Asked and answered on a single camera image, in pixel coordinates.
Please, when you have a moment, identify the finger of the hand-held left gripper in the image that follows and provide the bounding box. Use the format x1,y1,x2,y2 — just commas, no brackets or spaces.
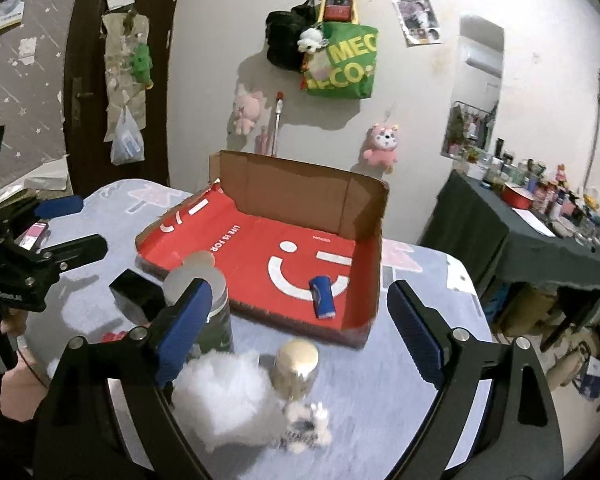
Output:
0,194,84,233
34,234,107,281

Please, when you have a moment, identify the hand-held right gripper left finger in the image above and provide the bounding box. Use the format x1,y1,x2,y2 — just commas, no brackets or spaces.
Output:
32,279,216,480

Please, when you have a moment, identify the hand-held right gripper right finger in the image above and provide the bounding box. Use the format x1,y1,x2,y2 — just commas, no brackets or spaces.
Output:
380,279,567,480

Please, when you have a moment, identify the white mesh bath sponge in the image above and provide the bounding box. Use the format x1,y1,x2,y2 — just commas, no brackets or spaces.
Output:
172,350,288,453

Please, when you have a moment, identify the red-lined cardboard box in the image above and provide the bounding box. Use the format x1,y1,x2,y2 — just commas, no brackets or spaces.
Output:
135,150,388,351

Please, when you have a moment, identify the white curly plush toy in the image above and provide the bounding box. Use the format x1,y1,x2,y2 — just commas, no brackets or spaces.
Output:
280,400,333,456

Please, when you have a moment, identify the person's left hand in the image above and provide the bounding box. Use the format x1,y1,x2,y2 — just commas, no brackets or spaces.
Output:
0,309,28,357

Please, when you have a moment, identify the pink phone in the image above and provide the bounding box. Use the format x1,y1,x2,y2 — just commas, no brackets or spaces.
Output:
15,221,51,252

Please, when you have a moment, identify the green-label tea jar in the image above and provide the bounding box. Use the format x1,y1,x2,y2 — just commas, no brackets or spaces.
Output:
162,251,235,356

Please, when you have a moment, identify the black glossy box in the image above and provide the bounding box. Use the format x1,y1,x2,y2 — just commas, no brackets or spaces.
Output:
109,269,167,333

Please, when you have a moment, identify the clear plastic bag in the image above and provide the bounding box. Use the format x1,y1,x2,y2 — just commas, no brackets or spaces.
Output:
110,106,146,166

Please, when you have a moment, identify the blue rolled cloth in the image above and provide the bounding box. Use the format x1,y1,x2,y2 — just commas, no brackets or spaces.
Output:
307,276,337,320

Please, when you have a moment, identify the small clear capsule jar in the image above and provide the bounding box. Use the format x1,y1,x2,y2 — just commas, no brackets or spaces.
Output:
271,339,321,401

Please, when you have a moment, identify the green-cloth side table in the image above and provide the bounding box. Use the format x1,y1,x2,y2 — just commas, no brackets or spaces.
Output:
420,170,600,301

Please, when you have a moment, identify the white paper sheet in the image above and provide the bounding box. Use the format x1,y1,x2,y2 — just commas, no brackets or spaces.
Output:
512,207,556,237

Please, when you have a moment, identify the green plush toy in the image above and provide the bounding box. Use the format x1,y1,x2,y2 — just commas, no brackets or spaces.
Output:
131,44,154,83

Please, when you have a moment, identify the beige hanging organizer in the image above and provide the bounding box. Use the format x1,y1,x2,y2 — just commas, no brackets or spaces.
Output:
101,10,151,143

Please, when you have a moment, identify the red bowl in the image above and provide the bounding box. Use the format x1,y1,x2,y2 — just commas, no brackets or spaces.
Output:
502,182,535,210

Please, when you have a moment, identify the dark wooden door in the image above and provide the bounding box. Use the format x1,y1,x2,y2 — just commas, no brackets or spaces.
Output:
62,0,181,198

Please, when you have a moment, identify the pink plush bear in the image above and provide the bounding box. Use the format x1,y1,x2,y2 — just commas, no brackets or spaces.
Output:
362,122,400,170

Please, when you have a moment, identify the row of bottles and jars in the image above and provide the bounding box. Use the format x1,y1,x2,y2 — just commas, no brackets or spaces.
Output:
477,137,600,241

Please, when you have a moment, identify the pink plush rabbit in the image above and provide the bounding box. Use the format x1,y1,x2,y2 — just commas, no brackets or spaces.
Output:
231,91,263,136

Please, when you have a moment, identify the green tote bag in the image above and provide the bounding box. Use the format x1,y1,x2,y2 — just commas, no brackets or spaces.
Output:
302,21,380,100

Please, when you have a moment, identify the black bag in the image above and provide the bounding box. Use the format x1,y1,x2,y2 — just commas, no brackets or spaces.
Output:
265,0,317,72

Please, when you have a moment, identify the white plush dog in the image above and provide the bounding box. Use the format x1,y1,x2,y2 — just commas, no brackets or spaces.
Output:
298,27,326,56

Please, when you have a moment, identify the red framed box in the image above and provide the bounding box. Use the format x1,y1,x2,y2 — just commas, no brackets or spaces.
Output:
317,0,358,25

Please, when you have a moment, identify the metal door handle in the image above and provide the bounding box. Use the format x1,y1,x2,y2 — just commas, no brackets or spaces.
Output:
72,77,96,123

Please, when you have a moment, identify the white long-handled brush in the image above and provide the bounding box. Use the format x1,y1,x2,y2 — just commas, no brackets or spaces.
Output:
271,91,286,157

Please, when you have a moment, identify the arched wall mirror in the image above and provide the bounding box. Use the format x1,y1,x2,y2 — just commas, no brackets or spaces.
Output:
440,15,506,161

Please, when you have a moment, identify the photo wall poster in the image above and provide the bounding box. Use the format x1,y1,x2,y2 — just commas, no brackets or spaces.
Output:
392,0,443,47

